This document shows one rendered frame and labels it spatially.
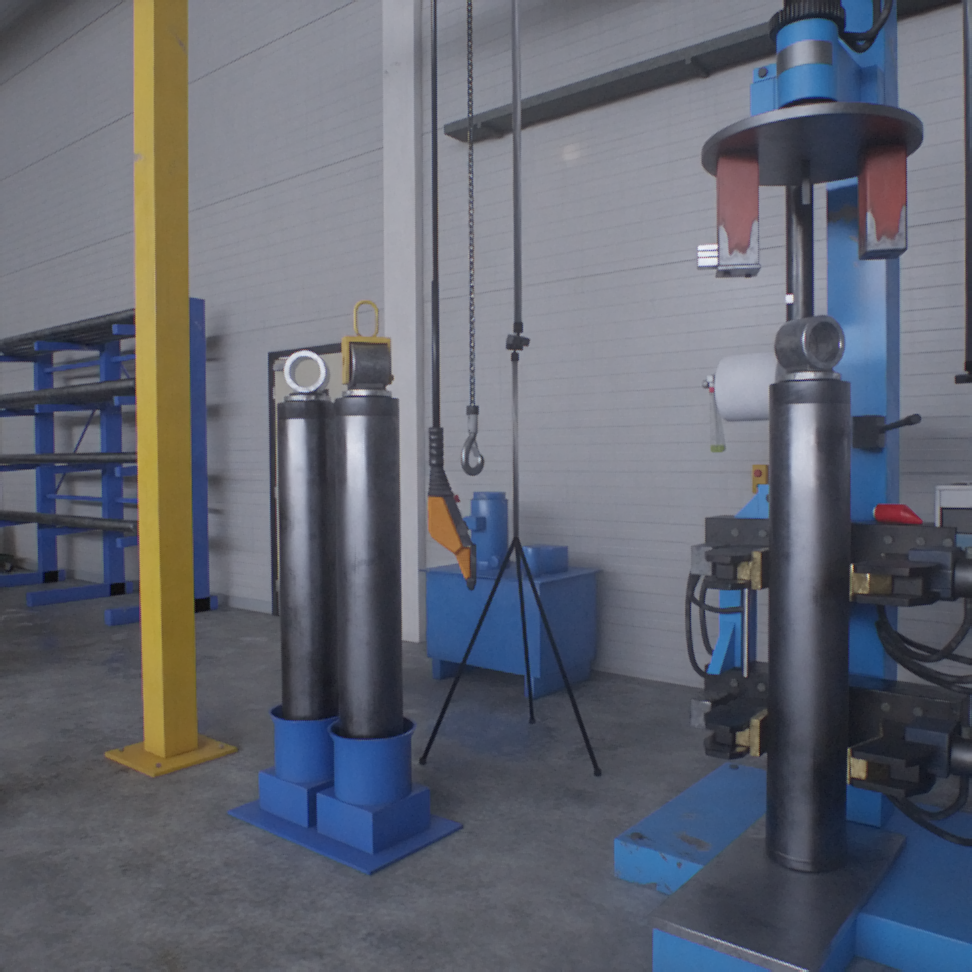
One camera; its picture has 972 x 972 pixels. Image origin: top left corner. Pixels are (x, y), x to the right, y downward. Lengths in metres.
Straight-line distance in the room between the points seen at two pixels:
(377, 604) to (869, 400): 1.66
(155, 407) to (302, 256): 3.48
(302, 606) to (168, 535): 0.95
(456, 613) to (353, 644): 2.08
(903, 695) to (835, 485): 0.64
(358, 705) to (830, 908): 1.48
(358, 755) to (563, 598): 2.06
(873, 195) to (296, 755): 2.51
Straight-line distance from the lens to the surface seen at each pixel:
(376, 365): 2.86
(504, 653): 4.73
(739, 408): 3.47
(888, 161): 2.63
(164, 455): 3.83
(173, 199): 4.01
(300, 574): 3.08
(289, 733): 3.19
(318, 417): 3.05
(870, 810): 3.08
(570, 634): 4.81
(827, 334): 2.57
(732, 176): 2.56
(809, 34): 2.69
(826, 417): 2.43
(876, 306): 2.90
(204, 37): 8.81
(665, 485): 4.93
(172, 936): 2.71
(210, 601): 7.68
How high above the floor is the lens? 1.28
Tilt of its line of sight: 2 degrees down
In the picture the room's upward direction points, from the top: straight up
